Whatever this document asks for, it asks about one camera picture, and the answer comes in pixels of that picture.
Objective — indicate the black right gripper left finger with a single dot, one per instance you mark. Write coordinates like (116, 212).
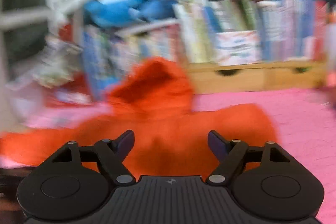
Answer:
(76, 181)

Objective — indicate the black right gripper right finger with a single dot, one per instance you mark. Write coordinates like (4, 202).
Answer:
(264, 183)

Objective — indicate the orange puffer jacket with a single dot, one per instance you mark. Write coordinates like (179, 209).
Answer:
(155, 102)

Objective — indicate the pink patterned blanket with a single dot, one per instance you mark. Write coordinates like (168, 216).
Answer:
(303, 119)

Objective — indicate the red plastic crate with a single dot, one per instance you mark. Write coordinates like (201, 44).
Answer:
(75, 93)

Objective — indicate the wooden drawer organizer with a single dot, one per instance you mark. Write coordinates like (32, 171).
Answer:
(209, 78)

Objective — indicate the stack of papers and magazines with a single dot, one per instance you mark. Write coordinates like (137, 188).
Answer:
(57, 64)

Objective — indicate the white pencil pattern box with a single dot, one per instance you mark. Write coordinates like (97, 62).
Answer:
(237, 48)

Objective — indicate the row of upright books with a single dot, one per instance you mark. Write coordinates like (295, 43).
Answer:
(288, 30)

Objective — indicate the blue plush toy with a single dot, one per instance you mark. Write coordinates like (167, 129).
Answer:
(123, 13)

